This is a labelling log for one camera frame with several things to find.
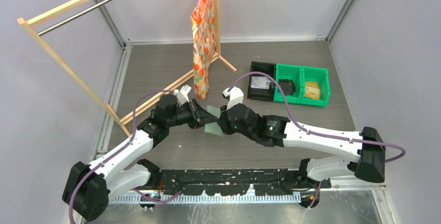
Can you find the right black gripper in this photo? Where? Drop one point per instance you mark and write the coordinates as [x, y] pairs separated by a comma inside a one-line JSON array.
[[224, 121]]

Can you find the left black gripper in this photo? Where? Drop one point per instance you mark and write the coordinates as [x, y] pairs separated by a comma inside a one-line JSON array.
[[198, 115]]

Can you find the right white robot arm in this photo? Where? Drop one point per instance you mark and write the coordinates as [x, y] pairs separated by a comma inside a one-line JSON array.
[[350, 152]]

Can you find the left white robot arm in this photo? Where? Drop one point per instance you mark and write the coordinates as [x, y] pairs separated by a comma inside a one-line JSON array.
[[90, 187]]

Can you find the white cards in bin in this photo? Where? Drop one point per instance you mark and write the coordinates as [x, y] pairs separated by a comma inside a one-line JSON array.
[[260, 82]]

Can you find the black cards in bin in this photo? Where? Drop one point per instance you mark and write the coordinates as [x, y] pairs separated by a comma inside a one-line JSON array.
[[287, 86]]

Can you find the black storage bin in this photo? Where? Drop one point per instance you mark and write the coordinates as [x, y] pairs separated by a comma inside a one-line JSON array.
[[261, 94]]

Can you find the green bin middle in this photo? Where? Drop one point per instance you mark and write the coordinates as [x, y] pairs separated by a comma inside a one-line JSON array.
[[290, 79]]

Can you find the green bin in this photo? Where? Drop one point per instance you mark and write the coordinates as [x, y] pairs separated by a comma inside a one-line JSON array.
[[320, 75], [290, 79]]

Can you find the green bin right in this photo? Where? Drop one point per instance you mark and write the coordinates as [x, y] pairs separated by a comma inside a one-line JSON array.
[[320, 75]]

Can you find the orange floral hanging cloth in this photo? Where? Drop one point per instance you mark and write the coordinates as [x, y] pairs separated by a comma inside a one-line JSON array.
[[202, 25]]

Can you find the wooden clothes rack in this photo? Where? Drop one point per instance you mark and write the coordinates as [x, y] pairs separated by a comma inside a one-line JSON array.
[[39, 99]]

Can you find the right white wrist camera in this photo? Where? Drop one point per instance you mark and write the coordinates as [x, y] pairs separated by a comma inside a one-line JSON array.
[[234, 96]]

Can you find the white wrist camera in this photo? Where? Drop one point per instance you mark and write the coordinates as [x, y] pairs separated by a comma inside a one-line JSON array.
[[234, 96], [182, 94]]

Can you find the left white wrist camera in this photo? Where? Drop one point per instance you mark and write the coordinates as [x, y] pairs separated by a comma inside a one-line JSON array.
[[182, 94]]

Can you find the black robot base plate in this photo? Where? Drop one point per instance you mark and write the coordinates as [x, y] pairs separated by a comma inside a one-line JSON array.
[[229, 182]]

